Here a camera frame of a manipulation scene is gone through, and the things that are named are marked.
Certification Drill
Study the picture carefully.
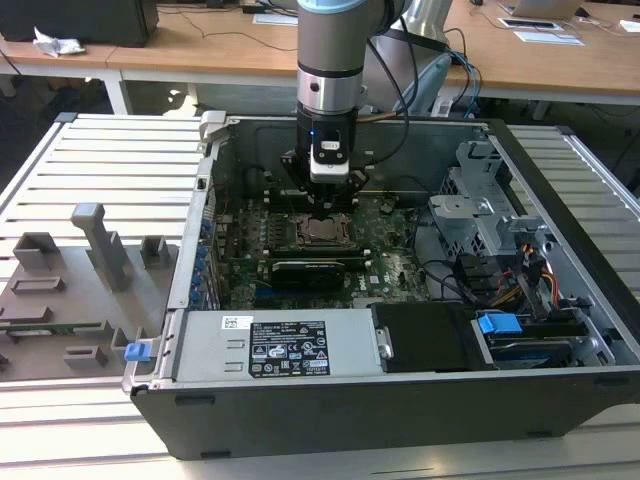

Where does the blue cable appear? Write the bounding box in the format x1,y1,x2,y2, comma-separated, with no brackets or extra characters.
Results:
452,49,485,120

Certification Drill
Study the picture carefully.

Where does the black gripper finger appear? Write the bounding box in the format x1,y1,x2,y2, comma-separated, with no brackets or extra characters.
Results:
280,149,326,217
322,169,371,217

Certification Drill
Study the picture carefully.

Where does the black plastic shroud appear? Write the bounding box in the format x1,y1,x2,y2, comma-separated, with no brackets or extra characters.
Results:
370,302,481,375

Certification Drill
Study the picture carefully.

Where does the silver CPU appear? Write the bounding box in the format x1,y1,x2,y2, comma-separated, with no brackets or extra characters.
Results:
306,218,347,244

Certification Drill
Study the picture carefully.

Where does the metal socket cover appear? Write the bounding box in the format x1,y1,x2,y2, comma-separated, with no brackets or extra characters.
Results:
298,215,357,247

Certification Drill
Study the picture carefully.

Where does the CPU socket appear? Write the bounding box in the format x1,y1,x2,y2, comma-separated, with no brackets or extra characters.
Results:
294,213,360,250

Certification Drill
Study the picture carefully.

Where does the black camera bracket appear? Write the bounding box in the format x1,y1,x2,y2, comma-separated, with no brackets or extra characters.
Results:
310,129,347,164

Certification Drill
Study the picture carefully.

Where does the small wooden desk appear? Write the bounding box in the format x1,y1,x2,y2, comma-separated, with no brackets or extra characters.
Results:
0,37,126,117

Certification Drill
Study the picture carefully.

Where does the black computer tower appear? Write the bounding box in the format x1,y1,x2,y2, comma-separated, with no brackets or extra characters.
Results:
0,0,160,49

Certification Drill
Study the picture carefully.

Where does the silver laptop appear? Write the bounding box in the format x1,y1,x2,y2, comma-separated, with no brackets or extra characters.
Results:
499,0,587,21

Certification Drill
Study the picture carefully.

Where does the blue plastic case tab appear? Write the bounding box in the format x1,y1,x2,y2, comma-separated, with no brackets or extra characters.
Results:
123,341,152,365

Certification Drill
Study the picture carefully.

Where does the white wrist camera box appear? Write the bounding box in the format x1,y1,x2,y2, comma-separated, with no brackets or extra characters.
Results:
308,158,350,184

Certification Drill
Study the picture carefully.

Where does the multicolour power wire bundle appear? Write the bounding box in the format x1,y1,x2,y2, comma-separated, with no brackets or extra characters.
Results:
499,242,560,307

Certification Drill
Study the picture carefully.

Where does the black graphics card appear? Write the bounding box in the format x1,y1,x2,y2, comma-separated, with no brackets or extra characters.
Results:
270,258,347,292

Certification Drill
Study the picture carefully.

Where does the grey parts rack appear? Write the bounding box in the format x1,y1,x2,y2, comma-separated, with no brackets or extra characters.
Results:
0,202,182,385

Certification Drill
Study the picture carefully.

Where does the black open PC case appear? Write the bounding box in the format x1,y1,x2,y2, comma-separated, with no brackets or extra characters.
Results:
122,110,640,461

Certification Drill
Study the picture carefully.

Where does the green RAM stick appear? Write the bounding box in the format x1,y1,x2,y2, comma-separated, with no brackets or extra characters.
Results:
0,322,104,337

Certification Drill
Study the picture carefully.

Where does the green motherboard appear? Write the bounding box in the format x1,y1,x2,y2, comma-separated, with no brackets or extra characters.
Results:
212,195,436,312

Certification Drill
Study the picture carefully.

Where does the blue disk carrier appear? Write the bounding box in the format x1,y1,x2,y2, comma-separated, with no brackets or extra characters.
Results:
472,309,591,370

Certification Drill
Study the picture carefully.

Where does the silver power supply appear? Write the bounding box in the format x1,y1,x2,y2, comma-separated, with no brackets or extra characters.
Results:
172,308,387,382

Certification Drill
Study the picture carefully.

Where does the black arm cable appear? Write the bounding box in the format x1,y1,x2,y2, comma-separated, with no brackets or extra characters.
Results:
366,14,419,164

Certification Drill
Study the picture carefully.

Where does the silver metal drive cage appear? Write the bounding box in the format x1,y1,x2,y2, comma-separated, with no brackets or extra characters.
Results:
427,139,549,264

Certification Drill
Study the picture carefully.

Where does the grey plastic case latch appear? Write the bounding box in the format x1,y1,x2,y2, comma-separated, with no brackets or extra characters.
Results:
198,110,230,147

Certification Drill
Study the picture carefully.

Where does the pale blue teach pendant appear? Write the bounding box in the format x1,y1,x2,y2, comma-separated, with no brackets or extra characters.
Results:
392,52,454,119

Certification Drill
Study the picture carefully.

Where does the white crumpled paper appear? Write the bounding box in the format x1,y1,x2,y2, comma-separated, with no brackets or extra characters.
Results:
32,25,87,57

